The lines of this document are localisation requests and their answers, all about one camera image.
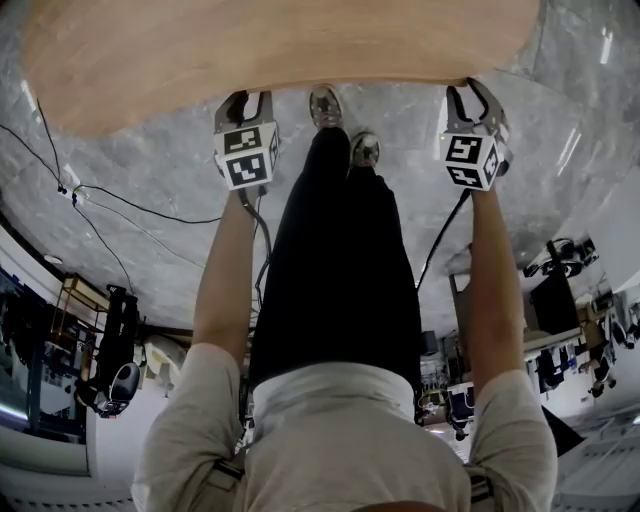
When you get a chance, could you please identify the white power strip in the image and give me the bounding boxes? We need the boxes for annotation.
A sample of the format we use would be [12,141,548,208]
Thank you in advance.
[55,182,84,207]

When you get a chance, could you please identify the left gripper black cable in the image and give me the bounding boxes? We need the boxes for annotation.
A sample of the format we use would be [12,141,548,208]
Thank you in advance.
[238,184,275,314]

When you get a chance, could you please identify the person's grey shirt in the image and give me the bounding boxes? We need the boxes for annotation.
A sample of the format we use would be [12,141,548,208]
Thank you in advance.
[131,342,560,512]

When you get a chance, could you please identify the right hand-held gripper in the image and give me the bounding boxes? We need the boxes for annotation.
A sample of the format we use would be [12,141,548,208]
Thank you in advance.
[438,76,513,194]

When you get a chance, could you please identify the person's right shoe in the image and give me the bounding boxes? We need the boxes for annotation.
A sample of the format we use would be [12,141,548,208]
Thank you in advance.
[347,130,382,169]

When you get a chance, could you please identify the person's left shoe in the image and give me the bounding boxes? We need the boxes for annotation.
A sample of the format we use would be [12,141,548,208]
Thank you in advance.
[308,83,344,131]

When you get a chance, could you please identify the black floor cable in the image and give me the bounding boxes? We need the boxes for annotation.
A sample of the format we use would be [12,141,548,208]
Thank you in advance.
[35,97,66,191]
[0,122,62,191]
[72,202,136,295]

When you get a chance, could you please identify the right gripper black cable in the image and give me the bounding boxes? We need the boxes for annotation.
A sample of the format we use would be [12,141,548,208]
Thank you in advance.
[414,191,472,292]

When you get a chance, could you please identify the person's right forearm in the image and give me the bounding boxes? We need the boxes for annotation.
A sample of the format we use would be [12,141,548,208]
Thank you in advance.
[466,188,527,397]

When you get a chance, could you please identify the person's shoe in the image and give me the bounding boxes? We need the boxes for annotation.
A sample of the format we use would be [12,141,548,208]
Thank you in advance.
[308,83,344,131]
[347,130,382,169]

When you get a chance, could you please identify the black wheeled device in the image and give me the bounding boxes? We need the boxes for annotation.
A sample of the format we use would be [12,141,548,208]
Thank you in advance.
[521,238,600,279]

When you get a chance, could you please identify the black power cable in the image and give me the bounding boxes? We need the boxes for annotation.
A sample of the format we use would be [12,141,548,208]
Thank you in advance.
[73,183,224,225]

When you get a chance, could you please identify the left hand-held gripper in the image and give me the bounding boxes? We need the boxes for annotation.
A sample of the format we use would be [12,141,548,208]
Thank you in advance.
[212,89,282,191]

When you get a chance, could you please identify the yellow metal shelf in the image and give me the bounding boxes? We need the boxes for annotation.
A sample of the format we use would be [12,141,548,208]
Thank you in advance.
[51,272,112,354]

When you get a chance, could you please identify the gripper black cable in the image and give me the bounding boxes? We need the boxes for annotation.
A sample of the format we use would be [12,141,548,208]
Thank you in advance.
[414,191,472,292]
[238,184,275,314]

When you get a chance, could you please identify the person's left forearm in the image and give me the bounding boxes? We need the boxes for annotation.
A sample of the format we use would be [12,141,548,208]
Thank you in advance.
[191,187,260,362]

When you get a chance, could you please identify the wooden coffee table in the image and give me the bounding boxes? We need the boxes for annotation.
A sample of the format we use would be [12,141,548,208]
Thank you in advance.
[22,0,542,140]

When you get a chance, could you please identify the person's black trousers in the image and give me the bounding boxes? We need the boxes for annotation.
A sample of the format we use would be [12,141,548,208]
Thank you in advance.
[248,127,423,397]

